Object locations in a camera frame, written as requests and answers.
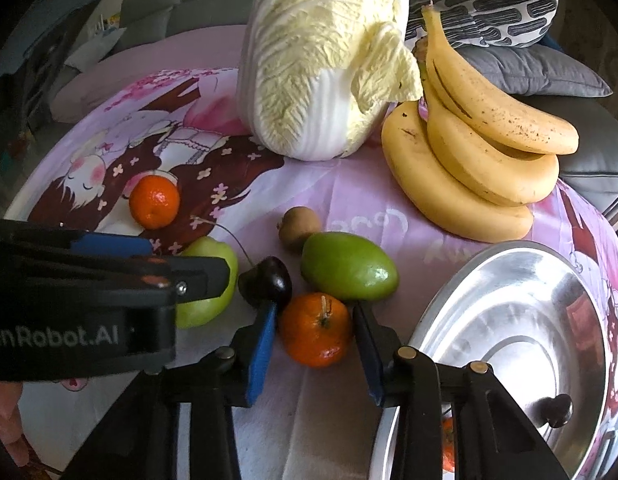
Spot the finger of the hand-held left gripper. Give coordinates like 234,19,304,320
89,258,230,306
0,217,154,261

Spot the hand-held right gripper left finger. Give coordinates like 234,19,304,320
64,300,282,480

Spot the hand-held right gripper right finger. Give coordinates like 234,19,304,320
353,300,570,480

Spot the tangerine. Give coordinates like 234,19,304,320
129,174,181,230
440,417,456,471
279,292,354,368

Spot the green mango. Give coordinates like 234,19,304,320
300,231,400,303

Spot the olive brown kiwi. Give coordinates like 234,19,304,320
278,206,322,251

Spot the round metal plate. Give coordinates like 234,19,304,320
379,240,614,480

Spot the person's left hand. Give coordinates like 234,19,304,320
0,379,32,468

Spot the printed cartoon blanket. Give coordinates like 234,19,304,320
4,67,618,480

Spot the pink bedsheet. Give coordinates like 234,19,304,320
51,25,250,126

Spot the pale blue pillow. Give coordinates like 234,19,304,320
64,27,127,71

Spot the napa cabbage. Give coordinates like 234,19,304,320
236,0,424,161

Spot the grey sofa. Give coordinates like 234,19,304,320
121,0,514,43

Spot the dark grey cushion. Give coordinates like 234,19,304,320
531,95,618,196

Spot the light grey pillow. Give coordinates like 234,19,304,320
454,42,614,98

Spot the black and white patterned pillow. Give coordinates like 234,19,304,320
406,0,560,50

